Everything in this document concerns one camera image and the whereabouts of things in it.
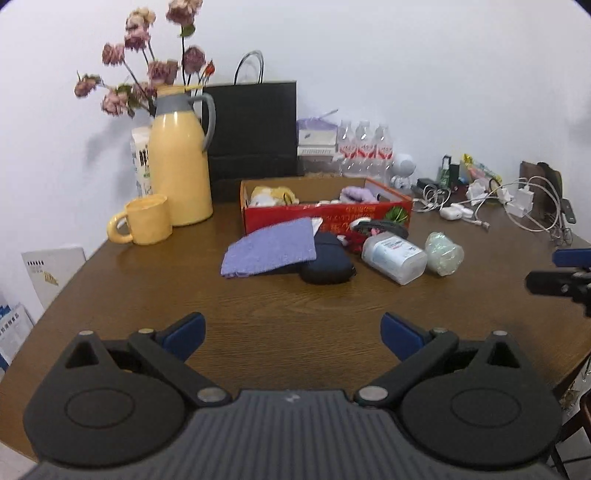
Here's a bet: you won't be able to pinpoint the yellow plush toy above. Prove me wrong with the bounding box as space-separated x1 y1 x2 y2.
249 185 300 207

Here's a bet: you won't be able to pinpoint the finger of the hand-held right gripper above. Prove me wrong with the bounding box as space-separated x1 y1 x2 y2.
553 248 591 268
525 270 591 317

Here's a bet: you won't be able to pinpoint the white milk carton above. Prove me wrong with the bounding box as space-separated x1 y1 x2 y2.
130 126 154 198

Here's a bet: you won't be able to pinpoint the clear snack container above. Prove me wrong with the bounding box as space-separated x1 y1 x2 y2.
300 159 343 177

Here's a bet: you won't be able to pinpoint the crumpled clear plastic ball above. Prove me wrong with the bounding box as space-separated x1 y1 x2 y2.
425 232 465 277

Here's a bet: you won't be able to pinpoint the red cardboard box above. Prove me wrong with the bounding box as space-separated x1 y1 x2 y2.
240 178 414 254

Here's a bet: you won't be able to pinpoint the brown leather wallet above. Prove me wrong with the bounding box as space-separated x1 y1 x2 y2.
519 161 563 228

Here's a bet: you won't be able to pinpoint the white book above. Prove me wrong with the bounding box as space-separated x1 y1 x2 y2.
21 248 86 311

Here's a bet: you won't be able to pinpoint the yellow thermos jug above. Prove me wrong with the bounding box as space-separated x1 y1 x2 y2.
148 85 217 227

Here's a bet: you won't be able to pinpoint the red and black pouch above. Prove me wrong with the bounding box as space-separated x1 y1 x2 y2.
337 218 410 254

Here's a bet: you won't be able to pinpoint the black paper bag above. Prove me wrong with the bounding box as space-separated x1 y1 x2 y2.
202 50 298 202

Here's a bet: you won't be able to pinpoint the white robot toy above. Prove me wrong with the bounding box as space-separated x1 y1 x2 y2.
390 153 417 191

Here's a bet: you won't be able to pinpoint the yellow mug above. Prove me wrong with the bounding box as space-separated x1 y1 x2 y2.
107 194 174 246

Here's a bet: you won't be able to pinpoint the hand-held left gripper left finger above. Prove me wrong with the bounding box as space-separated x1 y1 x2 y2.
65 312 232 408

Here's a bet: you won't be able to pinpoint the blue and white booklets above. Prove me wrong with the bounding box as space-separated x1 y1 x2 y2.
0 302 36 376

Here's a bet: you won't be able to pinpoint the coiled white cable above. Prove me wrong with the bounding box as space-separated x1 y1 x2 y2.
412 185 452 213

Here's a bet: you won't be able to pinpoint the white charger cable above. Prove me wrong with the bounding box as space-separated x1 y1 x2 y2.
478 178 563 232

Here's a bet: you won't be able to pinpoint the dried pink flower bouquet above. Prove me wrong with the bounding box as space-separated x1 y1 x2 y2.
74 0 218 118

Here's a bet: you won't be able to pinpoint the white flat box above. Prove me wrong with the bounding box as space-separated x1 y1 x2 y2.
298 145 336 160

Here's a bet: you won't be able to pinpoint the navy zip pouch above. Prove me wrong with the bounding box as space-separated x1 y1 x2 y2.
299 232 356 284

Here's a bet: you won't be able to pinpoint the lilac knitted item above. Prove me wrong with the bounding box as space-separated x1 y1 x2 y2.
341 186 380 204

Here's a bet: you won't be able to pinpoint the colourful snack packet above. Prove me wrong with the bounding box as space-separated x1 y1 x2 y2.
463 154 502 184

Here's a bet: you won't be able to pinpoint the purple cloth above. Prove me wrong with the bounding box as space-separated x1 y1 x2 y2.
221 218 318 279

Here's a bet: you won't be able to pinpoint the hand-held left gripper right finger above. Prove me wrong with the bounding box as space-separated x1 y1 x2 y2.
355 312 529 409

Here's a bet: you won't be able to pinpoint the white charger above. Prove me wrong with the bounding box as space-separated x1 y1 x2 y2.
505 187 535 217

